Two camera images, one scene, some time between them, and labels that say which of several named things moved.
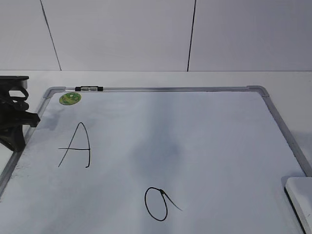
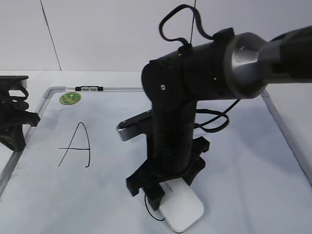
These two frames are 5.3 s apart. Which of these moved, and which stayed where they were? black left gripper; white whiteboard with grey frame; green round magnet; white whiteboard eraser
Moved: white whiteboard eraser
Stayed: black left gripper; white whiteboard with grey frame; green round magnet
